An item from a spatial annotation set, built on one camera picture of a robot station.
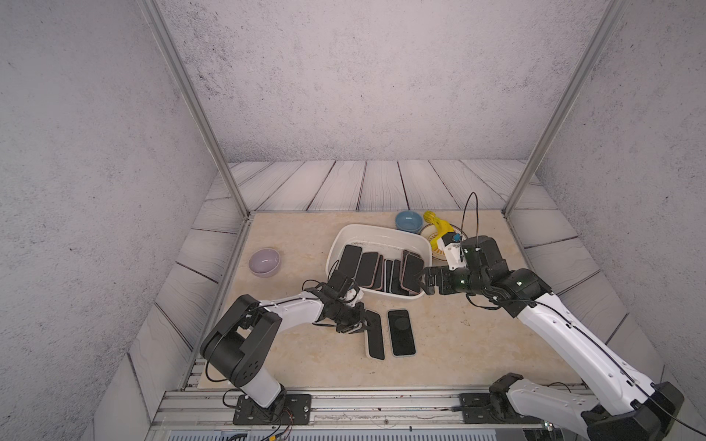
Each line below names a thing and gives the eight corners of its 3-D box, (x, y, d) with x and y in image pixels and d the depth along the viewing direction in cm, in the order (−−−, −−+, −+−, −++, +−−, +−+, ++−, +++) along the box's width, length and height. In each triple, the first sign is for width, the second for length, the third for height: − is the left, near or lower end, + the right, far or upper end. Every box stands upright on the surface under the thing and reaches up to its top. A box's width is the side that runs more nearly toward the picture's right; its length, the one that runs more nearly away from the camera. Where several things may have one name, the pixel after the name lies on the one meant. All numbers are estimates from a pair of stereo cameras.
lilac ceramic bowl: (250, 281, 102) (243, 271, 97) (256, 259, 109) (251, 248, 103) (280, 281, 102) (276, 271, 97) (285, 259, 109) (281, 248, 103)
